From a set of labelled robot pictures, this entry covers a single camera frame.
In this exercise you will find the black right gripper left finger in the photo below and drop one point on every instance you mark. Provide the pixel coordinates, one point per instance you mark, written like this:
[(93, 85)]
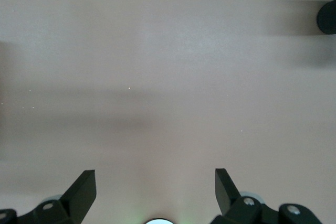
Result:
[(76, 200)]

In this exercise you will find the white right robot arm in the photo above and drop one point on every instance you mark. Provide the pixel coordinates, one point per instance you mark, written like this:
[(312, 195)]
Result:
[(158, 221)]

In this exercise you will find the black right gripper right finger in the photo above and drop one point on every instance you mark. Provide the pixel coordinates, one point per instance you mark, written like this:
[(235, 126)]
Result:
[(228, 197)]

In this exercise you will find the black round object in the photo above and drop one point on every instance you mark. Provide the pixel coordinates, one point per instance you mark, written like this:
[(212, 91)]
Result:
[(328, 16)]

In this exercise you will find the brown table cover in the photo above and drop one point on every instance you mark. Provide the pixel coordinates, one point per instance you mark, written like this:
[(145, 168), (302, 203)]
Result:
[(157, 64)]

